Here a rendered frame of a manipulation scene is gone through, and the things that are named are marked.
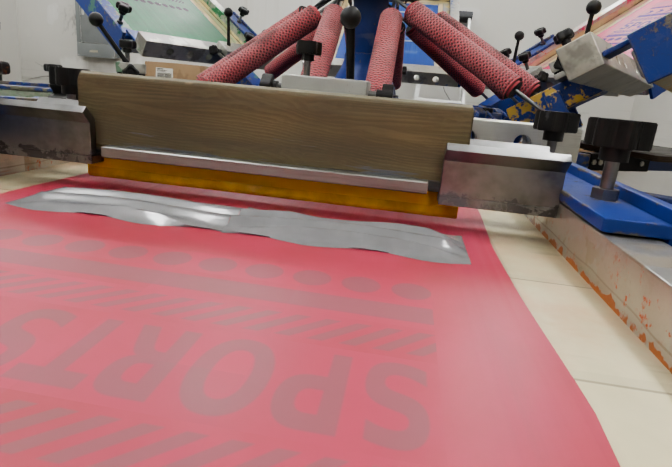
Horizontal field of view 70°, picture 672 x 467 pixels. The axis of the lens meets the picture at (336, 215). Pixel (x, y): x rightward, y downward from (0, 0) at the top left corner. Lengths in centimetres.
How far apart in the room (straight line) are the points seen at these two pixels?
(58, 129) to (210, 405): 38
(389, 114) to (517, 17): 428
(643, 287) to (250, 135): 31
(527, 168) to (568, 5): 438
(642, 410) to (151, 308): 21
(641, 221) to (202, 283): 27
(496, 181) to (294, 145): 17
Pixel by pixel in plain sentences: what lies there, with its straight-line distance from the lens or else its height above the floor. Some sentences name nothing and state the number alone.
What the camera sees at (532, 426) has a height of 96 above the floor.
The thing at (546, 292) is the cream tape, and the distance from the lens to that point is 33.
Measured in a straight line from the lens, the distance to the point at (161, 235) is 36.
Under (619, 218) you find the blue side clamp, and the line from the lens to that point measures 35.
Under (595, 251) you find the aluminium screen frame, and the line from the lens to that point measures 35.
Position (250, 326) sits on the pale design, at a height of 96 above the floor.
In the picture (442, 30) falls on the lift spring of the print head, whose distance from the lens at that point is 109.
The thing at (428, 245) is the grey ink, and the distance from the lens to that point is 35.
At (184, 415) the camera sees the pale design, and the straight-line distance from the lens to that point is 18.
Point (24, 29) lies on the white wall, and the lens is 597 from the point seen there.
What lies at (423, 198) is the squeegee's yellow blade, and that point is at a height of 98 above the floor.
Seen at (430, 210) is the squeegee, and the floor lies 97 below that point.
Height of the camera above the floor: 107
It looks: 15 degrees down
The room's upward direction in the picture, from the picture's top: 5 degrees clockwise
